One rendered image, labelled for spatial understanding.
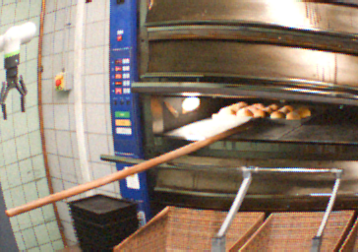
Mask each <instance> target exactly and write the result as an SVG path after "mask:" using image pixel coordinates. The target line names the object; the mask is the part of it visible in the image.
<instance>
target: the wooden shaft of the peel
mask: <svg viewBox="0 0 358 252"><path fill-rule="evenodd" d="M251 126H253V120H249V121H247V122H243V123H240V124H239V125H236V126H235V127H232V128H229V129H228V130H225V131H223V132H219V133H216V134H214V135H212V136H210V137H207V138H205V139H202V140H200V141H199V142H196V143H194V144H191V145H189V146H186V147H185V148H180V149H177V150H175V151H172V152H171V153H168V154H166V155H163V156H161V157H155V158H152V159H150V160H148V161H146V162H143V163H139V164H137V165H135V166H133V167H129V168H126V169H125V170H120V171H118V172H116V173H112V174H110V175H106V176H104V177H100V178H99V179H95V180H94V181H91V182H87V183H85V184H82V185H79V186H75V187H74V188H73V187H72V188H71V189H68V190H65V191H61V192H59V193H56V194H53V195H50V196H46V197H45V198H41V199H38V200H34V201H32V202H30V203H27V204H23V205H20V206H18V207H15V208H13V209H10V210H7V211H6V215H7V217H8V218H11V217H14V216H17V215H19V214H22V213H26V212H28V211H32V210H34V209H38V208H40V207H44V206H46V205H49V204H53V203H56V202H58V201H61V200H64V199H67V198H70V197H73V196H76V195H79V194H82V193H83V192H84V193H86V192H87V191H89V190H93V189H96V188H98V187H101V186H105V185H106V184H110V183H112V182H115V181H118V180H122V179H123V178H125V177H129V176H132V175H133V174H138V173H139V172H142V171H146V170H148V169H150V168H152V167H154V166H159V165H161V164H163V163H165V162H168V161H170V160H173V159H177V158H179V157H182V156H184V155H186V154H188V153H191V152H193V151H195V150H198V149H199V148H202V147H205V146H209V145H211V144H213V143H215V142H218V141H220V140H222V139H224V138H226V137H228V136H230V135H233V134H235V133H237V132H239V131H243V130H245V129H247V128H249V127H251Z"/></svg>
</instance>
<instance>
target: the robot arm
mask: <svg viewBox="0 0 358 252"><path fill-rule="evenodd" d="M35 33H36V27H35V24H34V23H31V22H29V23H25V24H23V25H21V26H16V27H12V28H10V29H8V30H7V31H6V33H5V34H3V35H0V52H2V51H4V70H6V69H7V70H6V71H5V72H6V82H2V88H1V93H0V104H1V105H2V106H1V108H2V112H3V119H4V120H7V111H6V103H5V100H6V98H7V95H8V93H9V91H10V89H12V88H16V89H17V90H18V91H19V93H20V95H21V109H22V112H26V109H25V103H26V98H25V96H26V95H27V93H28V90H27V88H26V86H25V83H24V81H23V76H22V75H19V77H18V74H19V73H18V71H19V70H18V65H20V45H22V44H27V43H29V42H30V41H31V40H32V39H33V38H34V35H35ZM18 80H19V82H20V84H21V86H20V84H18ZM6 86H7V87H6ZM5 87H6V91H5Z"/></svg>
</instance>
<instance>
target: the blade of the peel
mask: <svg viewBox="0 0 358 252"><path fill-rule="evenodd" d="M310 113H311V115H310V117H305V118H304V119H301V120H296V119H285V118H275V117H262V123H278V124H293V125H301V124H304V123H305V122H306V121H308V120H310V119H311V118H312V117H315V116H316V115H317V114H319V113H320V112H311V111H310ZM252 117H254V116H237V115H219V113H217V114H213V115H212V120H227V121H245V122H247V121H249V119H250V118H252Z"/></svg>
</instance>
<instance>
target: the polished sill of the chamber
mask: <svg viewBox="0 0 358 252"><path fill-rule="evenodd" d="M205 138H207V137H206V136H190V135H175V134H159V135H157V136H154V143H155V145H156V146H162V147H174V148H185V147H186V146H189V145H191V144H194V143H196V142H199V141H200V140H202V139H205ZM200 149H212V150H224V151H234V150H235V151H247V152H254V151H257V152H267V153H269V152H277V153H294V154H295V153H302V154H305V153H311V154H316V153H319V154H339V155H341V154H346V155H350V154H353V155H358V144H353V143H349V144H345V143H330V142H325V143H321V142H303V141H282V140H273V141H271V140H260V139H234V138H224V139H222V140H220V141H218V142H215V143H213V144H211V145H209V146H205V147H202V148H200Z"/></svg>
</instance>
